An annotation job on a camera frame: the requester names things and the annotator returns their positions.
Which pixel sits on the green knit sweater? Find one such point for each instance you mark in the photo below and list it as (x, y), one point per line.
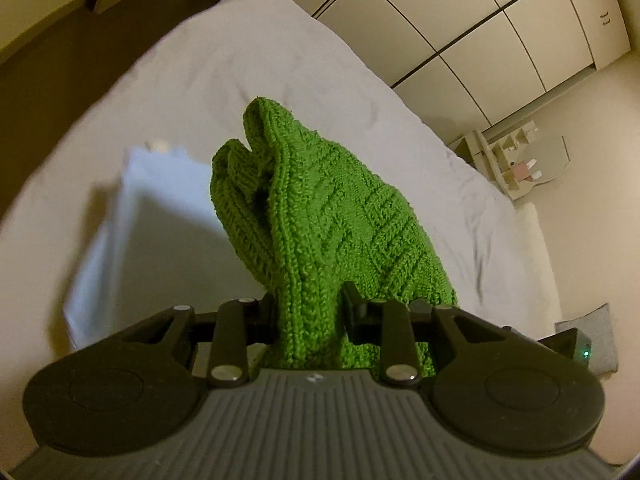
(325, 220)

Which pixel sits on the white pillow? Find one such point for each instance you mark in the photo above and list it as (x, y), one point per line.
(540, 270)

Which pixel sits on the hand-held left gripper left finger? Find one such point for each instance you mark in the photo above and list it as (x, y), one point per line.
(262, 327)

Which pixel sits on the white duvet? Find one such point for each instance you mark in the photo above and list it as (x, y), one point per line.
(200, 85)

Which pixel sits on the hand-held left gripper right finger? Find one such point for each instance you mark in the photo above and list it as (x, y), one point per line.
(357, 320)

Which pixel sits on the pink cup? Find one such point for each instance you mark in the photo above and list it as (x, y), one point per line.
(523, 171)

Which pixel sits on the white vanity shelf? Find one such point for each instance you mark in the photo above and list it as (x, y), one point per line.
(480, 147)

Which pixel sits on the cream wardrobe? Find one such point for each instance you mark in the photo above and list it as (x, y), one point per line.
(475, 35)

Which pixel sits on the oval mirror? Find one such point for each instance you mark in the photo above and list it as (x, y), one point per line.
(552, 160)

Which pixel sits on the grey plaid pillow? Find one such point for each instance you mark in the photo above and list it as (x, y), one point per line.
(602, 335)

